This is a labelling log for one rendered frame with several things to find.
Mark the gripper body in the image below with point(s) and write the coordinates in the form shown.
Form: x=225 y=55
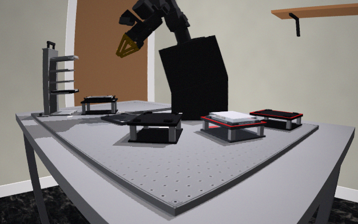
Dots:
x=139 y=39

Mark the dark grey shelf rack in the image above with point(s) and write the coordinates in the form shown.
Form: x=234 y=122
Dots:
x=50 y=100

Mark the white microplate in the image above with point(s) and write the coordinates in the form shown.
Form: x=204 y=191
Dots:
x=233 y=117

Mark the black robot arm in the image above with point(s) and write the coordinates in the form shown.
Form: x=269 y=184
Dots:
x=153 y=11

